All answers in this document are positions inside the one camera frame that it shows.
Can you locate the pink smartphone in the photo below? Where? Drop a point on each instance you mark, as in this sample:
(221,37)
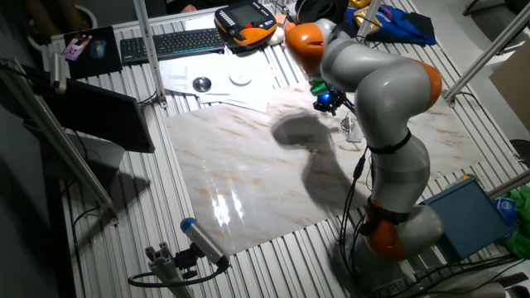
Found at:
(76,47)

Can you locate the blue white packet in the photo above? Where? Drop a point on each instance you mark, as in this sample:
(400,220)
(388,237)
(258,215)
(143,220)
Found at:
(505,209)

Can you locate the clear plastic rack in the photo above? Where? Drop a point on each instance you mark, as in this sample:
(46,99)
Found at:
(355,134)

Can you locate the round metal bowl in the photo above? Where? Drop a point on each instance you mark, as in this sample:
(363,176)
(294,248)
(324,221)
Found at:
(202,84)

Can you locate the black filament spool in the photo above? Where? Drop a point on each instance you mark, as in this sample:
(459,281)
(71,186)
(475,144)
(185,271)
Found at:
(319,10)

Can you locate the aluminium post with foot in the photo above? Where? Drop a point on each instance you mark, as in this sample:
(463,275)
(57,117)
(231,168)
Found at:
(148,45)

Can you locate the marble pattern board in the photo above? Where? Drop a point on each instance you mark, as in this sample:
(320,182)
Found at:
(248,165)

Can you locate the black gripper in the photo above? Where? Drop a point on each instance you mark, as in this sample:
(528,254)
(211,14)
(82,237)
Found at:
(327,100)

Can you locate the black monitor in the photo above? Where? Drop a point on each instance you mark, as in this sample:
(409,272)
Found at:
(107,120)

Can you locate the grey computer mouse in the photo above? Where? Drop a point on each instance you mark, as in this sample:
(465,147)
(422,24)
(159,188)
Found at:
(97,49)

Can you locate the white egg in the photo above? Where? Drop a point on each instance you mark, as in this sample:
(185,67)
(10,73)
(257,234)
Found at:
(275,37)

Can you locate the small white plate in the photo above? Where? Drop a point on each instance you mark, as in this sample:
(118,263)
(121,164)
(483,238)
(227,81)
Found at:
(240,78)

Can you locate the black mouse pad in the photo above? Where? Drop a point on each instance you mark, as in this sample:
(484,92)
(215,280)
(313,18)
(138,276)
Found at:
(91,68)

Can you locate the small round metal plate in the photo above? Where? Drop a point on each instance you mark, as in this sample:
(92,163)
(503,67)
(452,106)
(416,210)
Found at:
(347,125)

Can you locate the green cloth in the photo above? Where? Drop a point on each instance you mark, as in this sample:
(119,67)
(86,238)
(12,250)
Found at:
(519,232)

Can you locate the person hand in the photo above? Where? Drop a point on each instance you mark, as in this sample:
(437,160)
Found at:
(189,8)

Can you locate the single wooden cube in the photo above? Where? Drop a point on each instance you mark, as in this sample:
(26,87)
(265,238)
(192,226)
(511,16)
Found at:
(281,19)

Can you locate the silver cylinder camera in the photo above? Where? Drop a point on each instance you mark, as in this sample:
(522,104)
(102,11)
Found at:
(57,72)

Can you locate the blue box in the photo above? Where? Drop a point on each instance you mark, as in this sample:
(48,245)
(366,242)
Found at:
(468,219)

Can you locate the stack of printed papers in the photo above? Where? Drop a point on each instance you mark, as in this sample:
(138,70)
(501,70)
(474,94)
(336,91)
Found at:
(186,74)

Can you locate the short aluminium camera mount profile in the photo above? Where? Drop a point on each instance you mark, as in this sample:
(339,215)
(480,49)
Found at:
(165,269)

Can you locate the blue cloth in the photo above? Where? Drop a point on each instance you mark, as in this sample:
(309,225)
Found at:
(408,27)

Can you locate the black keyboard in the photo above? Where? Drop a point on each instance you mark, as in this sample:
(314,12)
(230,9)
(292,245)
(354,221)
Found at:
(174,45)

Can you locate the grey camera with blue cap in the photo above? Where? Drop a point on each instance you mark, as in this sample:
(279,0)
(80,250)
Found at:
(205,242)

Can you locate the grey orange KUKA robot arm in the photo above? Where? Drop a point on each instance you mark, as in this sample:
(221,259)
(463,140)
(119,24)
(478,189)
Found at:
(393,107)

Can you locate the aluminium frame profile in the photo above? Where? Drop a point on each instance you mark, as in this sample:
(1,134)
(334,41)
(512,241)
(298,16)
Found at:
(488,51)

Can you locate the long slanted aluminium profile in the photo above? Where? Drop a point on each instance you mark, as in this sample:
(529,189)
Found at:
(54,136)

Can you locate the orange black teach pendant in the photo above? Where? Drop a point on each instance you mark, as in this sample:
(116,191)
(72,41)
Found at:
(246,22)

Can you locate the gold wrapped box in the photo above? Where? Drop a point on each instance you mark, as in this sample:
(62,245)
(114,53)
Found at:
(364,18)

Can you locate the brown cardboard sheet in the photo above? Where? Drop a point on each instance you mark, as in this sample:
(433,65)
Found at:
(515,91)

